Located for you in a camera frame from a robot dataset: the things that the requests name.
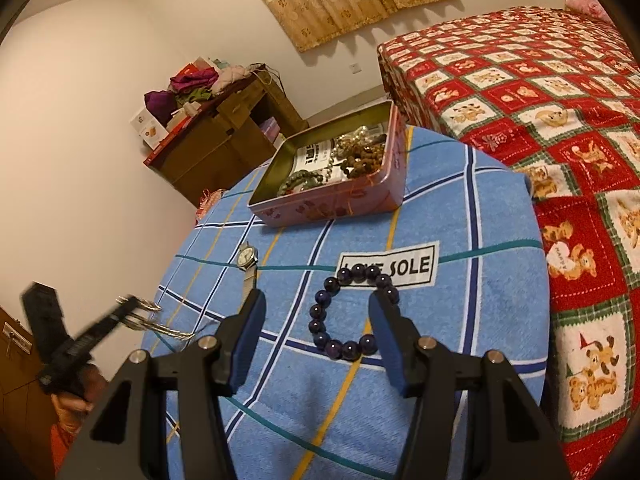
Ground dark blue bead bracelet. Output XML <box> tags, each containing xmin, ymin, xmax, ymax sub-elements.
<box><xmin>308</xmin><ymin>263</ymin><xmax>402</xmax><ymax>362</ymax></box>

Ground white pearl necklace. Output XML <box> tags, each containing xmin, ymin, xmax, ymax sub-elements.
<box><xmin>328</xmin><ymin>126</ymin><xmax>388</xmax><ymax>181</ymax></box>

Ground silver wrist watch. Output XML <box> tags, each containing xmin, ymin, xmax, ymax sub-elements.
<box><xmin>236</xmin><ymin>242</ymin><xmax>259</xmax><ymax>304</ymax></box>

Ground person's left hand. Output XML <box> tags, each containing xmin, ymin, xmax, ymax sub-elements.
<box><xmin>51</xmin><ymin>364</ymin><xmax>108</xmax><ymax>436</ymax></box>

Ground blue plaid table cloth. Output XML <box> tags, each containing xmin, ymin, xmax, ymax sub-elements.
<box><xmin>140</xmin><ymin>124</ymin><xmax>551</xmax><ymax>480</ymax></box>

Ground clothes heap on floor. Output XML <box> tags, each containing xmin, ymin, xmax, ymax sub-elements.
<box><xmin>195</xmin><ymin>188</ymin><xmax>226</xmax><ymax>223</ymax></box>

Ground white product box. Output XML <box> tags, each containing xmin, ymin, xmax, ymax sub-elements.
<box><xmin>130</xmin><ymin>107</ymin><xmax>168</xmax><ymax>150</ymax></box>

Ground red flat box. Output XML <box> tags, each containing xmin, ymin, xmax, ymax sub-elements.
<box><xmin>143</xmin><ymin>117</ymin><xmax>193</xmax><ymax>167</ymax></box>

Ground brown wooden desk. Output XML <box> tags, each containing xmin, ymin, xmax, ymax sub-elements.
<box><xmin>148</xmin><ymin>64</ymin><xmax>309</xmax><ymax>206</ymax></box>

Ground pile of clothes on desk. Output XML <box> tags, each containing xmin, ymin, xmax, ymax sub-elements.
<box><xmin>143</xmin><ymin>58</ymin><xmax>252</xmax><ymax>126</ymax></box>

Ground pink metal tin box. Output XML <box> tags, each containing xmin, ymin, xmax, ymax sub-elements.
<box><xmin>248</xmin><ymin>100</ymin><xmax>407</xmax><ymax>228</ymax></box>

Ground white printed paper card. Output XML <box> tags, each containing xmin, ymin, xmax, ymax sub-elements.
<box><xmin>290</xmin><ymin>139</ymin><xmax>347</xmax><ymax>184</ymax></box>

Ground red patchwork bed quilt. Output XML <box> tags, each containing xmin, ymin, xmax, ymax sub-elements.
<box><xmin>378</xmin><ymin>6</ymin><xmax>639</xmax><ymax>479</ymax></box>

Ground pink pillow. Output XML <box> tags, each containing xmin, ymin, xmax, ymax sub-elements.
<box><xmin>565</xmin><ymin>0</ymin><xmax>613</xmax><ymax>24</ymax></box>

